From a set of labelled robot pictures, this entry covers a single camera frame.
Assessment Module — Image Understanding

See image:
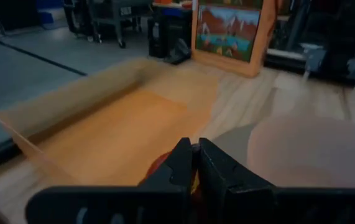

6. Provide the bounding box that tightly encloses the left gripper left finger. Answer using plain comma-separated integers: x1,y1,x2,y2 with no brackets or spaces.
24,138,194,224

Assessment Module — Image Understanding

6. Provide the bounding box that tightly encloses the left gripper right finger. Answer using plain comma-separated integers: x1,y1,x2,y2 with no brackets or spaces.
197,138,355,224

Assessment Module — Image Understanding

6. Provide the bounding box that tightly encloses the red yellow apple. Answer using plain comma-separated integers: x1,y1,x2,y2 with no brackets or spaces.
138,151,201,200

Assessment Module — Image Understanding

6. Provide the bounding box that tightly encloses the pink bowl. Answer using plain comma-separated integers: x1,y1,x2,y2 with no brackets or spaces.
247,113,355,189

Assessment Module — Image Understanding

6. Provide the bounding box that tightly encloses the colourful cereal box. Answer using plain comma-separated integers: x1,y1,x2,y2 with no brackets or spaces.
191,0,277,78

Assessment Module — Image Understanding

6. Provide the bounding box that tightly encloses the grey round placemat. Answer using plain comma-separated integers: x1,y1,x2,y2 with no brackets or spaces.
210,121,279,170

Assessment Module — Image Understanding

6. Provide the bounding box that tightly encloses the black bag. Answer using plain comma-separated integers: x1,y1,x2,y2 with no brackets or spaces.
164,37,193,65

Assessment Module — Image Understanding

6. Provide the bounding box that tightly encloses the metal cart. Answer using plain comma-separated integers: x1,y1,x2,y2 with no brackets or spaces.
63,0,154,50

